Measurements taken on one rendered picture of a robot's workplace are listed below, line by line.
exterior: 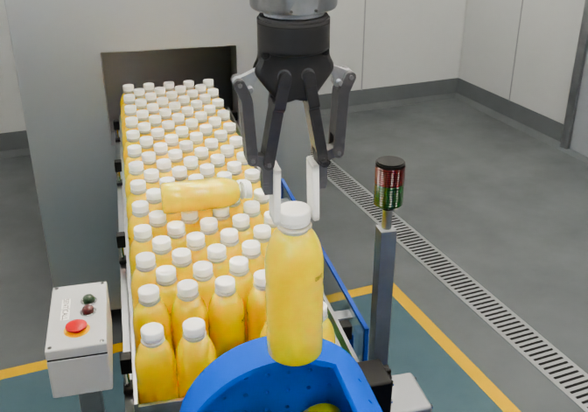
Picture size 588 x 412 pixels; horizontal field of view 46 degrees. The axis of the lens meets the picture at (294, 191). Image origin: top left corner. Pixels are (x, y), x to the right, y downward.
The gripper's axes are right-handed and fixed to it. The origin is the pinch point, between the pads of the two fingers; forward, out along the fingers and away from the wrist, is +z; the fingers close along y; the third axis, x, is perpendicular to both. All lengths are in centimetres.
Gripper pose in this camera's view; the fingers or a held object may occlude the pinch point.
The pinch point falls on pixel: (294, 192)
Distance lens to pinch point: 79.7
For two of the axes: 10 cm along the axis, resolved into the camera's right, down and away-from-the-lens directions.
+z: 0.0, 9.0, 4.3
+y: 9.7, -1.1, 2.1
